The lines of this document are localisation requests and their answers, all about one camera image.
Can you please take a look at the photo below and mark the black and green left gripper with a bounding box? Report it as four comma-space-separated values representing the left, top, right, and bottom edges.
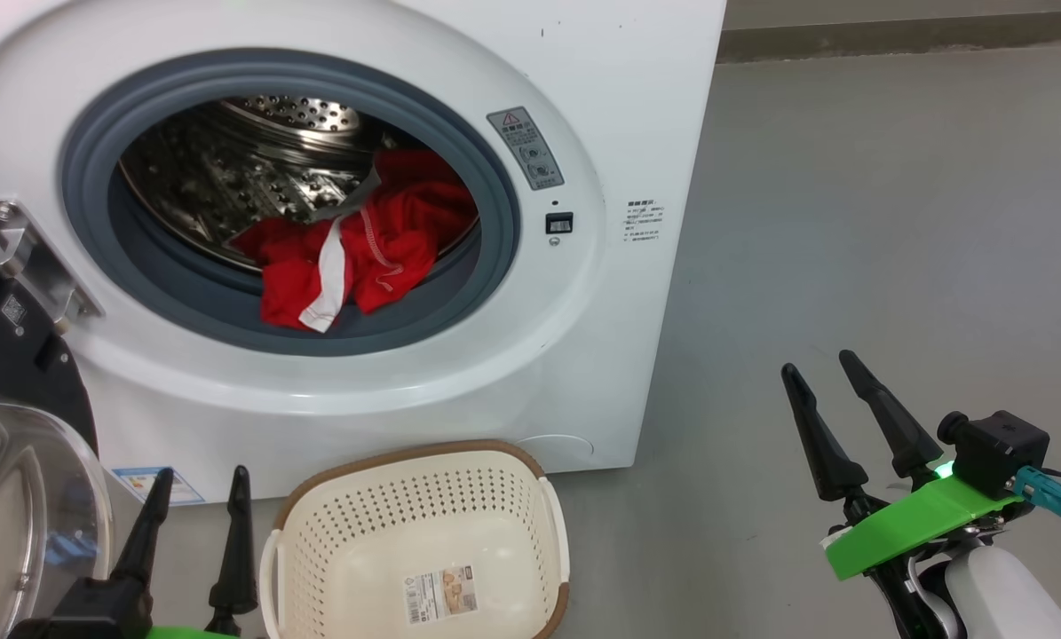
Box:
6, 465, 265, 639

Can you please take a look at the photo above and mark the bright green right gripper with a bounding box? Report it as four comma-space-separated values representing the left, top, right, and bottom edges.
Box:
780, 350, 1024, 639

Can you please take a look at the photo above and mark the black round glass washer door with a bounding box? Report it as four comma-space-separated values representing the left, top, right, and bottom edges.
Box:
0, 240, 114, 639

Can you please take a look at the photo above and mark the red and white garment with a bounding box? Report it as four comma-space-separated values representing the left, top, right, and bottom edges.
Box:
231, 149, 478, 334

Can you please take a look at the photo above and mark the cream basket with brown rim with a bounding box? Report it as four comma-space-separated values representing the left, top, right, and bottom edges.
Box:
259, 440, 572, 639

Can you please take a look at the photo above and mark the chrome metal door hinge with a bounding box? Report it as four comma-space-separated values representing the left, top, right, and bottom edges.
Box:
0, 200, 105, 334

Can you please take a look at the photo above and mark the perforated steel washer drum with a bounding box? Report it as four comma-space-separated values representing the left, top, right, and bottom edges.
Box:
117, 95, 479, 272

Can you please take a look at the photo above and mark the white front-load washing machine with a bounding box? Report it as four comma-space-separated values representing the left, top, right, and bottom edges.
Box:
0, 0, 728, 505

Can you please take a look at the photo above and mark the grey rubber door gasket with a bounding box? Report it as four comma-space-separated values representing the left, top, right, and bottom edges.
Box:
59, 49, 522, 358

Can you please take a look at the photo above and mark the blue energy label sticker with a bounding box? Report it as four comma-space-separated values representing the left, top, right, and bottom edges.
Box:
113, 468, 204, 507

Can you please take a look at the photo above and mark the paper product sticker with barcode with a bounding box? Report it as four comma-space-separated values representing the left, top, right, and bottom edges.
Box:
406, 564, 479, 625

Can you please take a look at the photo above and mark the round white filter cover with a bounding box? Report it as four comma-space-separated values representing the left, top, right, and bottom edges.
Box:
517, 434, 595, 469

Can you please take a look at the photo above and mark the small printed text label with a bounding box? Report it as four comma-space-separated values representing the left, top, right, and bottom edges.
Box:
626, 200, 666, 243

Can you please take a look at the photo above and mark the dark grey baseboard strip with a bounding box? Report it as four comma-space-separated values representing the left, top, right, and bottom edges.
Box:
718, 11, 1061, 63

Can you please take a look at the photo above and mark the grey warning sticker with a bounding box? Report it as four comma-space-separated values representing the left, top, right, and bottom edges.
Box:
487, 107, 565, 191

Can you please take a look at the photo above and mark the teal cable connector plug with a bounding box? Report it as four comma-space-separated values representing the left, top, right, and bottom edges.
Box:
1014, 468, 1061, 536

